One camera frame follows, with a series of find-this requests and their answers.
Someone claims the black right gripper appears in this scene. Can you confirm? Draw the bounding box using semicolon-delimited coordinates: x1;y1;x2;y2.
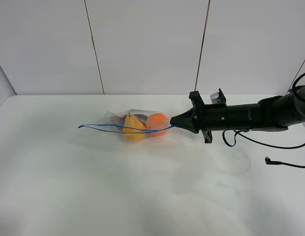
170;103;228;134

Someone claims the clear zip bag blue seal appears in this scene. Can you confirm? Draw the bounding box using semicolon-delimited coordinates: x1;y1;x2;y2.
78;109;175;142

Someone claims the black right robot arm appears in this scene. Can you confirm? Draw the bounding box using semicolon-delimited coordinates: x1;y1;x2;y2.
170;86;305;134

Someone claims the orange fruit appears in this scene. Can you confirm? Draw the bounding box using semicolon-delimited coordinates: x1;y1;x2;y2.
145;113;168;137

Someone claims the yellow pear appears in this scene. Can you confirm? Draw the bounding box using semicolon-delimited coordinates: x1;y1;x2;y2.
122;113;145;142

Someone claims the dark purple eggplant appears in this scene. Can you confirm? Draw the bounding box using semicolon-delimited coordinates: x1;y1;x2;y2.
109;114;148;125

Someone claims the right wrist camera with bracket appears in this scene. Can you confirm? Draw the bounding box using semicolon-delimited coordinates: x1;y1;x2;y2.
189;89;226;144

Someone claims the blue cable loop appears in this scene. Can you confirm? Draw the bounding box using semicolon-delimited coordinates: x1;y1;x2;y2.
222;129;238;148

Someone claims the loose black usb cable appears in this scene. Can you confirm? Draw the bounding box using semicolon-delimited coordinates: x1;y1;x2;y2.
265;156;305;169

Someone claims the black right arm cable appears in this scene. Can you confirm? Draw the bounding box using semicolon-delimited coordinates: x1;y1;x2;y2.
234;71;305;149

